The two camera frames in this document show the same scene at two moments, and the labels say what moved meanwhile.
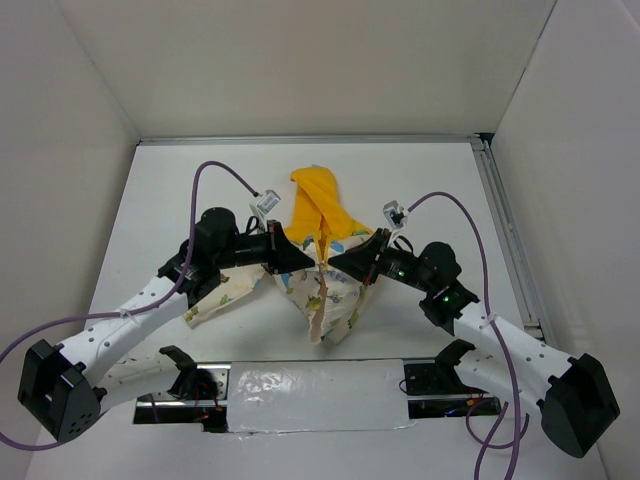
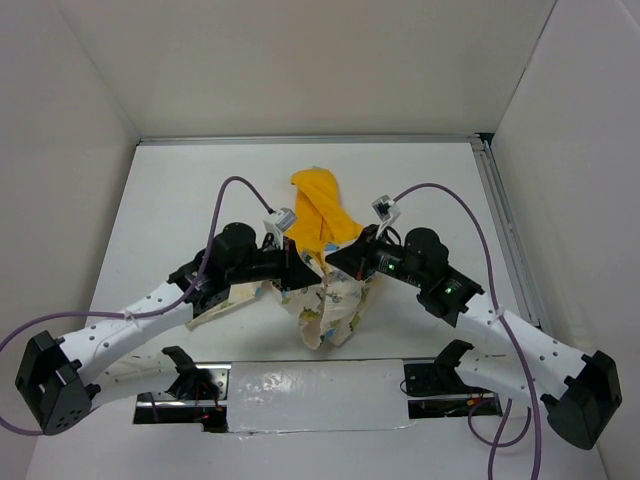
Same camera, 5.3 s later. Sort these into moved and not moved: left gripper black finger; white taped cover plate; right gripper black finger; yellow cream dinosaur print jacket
Moved: left gripper black finger
Not moved: right gripper black finger; yellow cream dinosaur print jacket; white taped cover plate
